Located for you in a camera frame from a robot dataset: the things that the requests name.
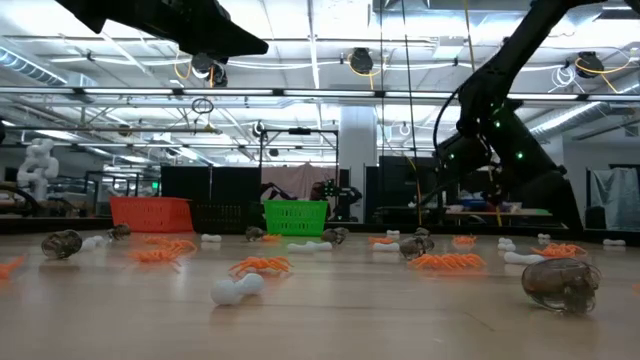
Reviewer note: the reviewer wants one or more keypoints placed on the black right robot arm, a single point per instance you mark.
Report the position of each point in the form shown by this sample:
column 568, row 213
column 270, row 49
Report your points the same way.
column 525, row 50

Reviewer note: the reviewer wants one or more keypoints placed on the orange plastic basket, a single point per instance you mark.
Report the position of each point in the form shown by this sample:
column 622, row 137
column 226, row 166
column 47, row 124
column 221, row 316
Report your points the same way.
column 150, row 215

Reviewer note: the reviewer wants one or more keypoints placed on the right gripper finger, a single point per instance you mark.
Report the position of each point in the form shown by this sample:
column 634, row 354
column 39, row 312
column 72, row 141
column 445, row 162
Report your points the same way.
column 562, row 200
column 535, row 200

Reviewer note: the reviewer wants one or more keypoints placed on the wooden background table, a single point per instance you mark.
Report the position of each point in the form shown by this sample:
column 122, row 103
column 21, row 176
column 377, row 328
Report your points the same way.
column 480, row 214

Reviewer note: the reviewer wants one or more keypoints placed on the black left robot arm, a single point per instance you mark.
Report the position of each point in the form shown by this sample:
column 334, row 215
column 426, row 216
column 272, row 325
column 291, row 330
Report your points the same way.
column 125, row 15

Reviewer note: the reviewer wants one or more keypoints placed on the long ceiling light strip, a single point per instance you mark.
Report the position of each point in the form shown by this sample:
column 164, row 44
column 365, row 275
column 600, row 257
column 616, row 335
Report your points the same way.
column 225, row 92

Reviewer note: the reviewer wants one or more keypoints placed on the person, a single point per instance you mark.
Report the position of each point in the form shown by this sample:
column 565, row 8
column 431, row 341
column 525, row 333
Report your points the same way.
column 317, row 191

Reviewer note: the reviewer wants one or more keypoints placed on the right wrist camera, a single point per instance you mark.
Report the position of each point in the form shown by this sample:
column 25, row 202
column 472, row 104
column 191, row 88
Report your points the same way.
column 465, row 155

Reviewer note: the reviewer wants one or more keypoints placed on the pink cloth curtain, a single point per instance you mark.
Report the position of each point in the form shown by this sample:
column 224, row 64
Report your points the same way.
column 295, row 180

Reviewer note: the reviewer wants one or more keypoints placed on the black background robot arm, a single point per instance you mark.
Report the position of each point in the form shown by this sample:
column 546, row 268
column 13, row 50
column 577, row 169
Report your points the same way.
column 345, row 196

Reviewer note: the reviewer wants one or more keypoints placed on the black partition panel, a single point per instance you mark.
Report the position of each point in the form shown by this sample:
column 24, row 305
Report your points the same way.
column 210, row 185
column 400, row 180

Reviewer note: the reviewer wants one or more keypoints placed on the white plastic bone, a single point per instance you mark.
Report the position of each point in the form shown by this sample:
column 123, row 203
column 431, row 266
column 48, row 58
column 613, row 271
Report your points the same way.
column 393, row 233
column 211, row 238
column 227, row 292
column 506, row 245
column 103, row 240
column 614, row 242
column 520, row 258
column 321, row 246
column 89, row 244
column 543, row 236
column 385, row 247

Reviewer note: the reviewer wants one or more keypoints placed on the silver ventilation duct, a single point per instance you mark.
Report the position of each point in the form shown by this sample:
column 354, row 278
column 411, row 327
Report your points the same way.
column 565, row 117
column 30, row 65

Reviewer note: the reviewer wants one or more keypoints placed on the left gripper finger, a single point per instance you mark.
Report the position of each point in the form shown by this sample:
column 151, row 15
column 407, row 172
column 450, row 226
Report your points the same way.
column 230, row 54
column 230, row 37

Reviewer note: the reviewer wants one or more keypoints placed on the black plastic basket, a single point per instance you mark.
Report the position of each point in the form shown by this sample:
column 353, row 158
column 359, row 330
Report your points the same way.
column 220, row 217

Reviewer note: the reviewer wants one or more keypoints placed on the grey tarp cloth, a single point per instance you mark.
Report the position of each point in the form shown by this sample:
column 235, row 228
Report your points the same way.
column 620, row 197

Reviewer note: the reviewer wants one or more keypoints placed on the translucent smoky plastic skull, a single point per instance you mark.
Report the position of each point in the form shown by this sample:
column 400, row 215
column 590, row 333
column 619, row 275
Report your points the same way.
column 120, row 231
column 343, row 231
column 61, row 244
column 330, row 236
column 254, row 233
column 415, row 247
column 560, row 285
column 422, row 231

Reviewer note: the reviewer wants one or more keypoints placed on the green plastic basket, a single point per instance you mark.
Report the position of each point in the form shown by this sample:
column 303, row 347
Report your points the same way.
column 295, row 217

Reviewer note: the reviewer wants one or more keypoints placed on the black metal rig frame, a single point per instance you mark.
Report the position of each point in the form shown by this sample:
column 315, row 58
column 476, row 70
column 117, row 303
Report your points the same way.
column 299, row 131

